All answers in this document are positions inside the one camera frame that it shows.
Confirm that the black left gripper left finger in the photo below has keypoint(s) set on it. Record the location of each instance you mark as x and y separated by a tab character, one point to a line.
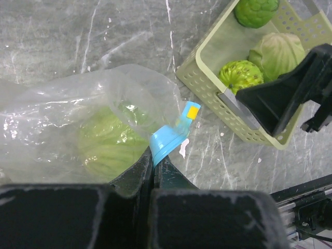
111	215

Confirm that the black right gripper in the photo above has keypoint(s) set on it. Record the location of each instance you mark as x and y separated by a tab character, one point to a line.
273	104

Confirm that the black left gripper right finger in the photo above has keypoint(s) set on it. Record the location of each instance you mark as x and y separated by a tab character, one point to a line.
181	217

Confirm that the green custard apple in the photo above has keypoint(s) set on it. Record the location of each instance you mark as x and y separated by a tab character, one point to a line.
238	75

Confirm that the light green cabbage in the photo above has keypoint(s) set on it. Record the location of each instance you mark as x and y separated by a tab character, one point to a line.
107	147

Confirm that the clear blue-zipper plastic bag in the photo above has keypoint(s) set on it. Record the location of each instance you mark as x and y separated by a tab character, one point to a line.
39	124

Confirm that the pale green plastic basket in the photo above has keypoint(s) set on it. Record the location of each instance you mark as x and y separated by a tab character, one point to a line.
222	56

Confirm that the small green cabbage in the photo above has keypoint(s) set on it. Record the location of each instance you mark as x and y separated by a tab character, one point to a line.
255	13

